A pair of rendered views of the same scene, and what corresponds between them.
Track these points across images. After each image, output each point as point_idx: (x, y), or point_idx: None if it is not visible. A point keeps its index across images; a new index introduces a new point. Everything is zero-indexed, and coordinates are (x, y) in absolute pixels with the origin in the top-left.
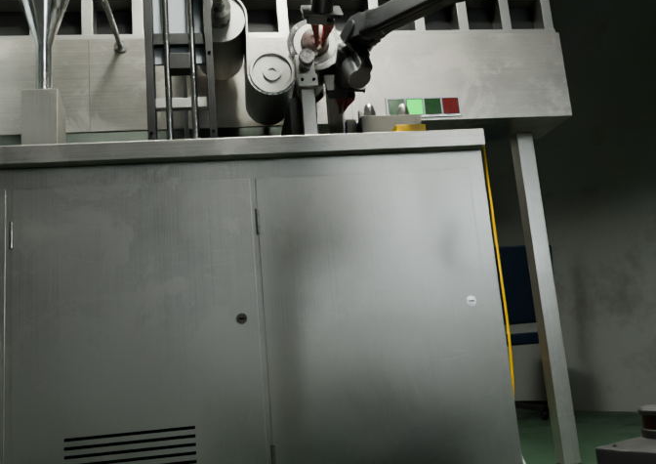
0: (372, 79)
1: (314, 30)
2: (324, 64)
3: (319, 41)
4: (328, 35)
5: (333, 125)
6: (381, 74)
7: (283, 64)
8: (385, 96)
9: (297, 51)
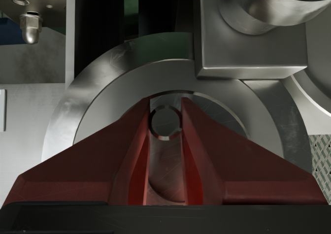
0: (24, 171)
1: (250, 150)
2: (136, 53)
3: (167, 129)
4: (102, 129)
5: None
6: (5, 181)
7: (322, 64)
8: (3, 135)
9: (267, 120)
